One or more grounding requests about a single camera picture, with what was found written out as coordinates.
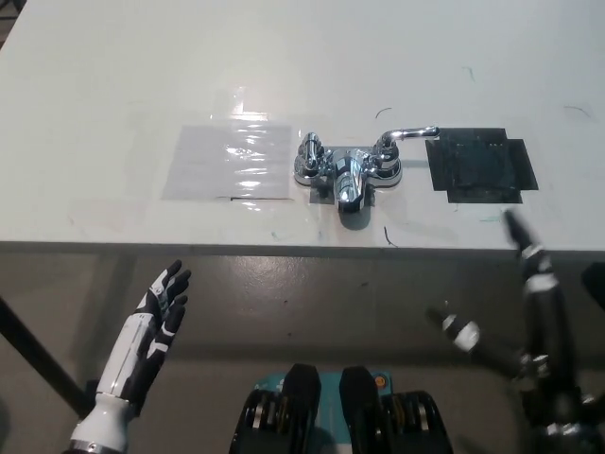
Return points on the chrome faucet body with spout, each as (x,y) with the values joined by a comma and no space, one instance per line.
(350,184)

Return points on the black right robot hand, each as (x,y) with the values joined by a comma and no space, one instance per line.
(546,321)

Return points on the clear plastic sheet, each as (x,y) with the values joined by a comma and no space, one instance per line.
(212,165)

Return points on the black table leg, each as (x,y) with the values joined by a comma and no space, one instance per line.
(38,345)

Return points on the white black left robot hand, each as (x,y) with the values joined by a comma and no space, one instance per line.
(137,340)

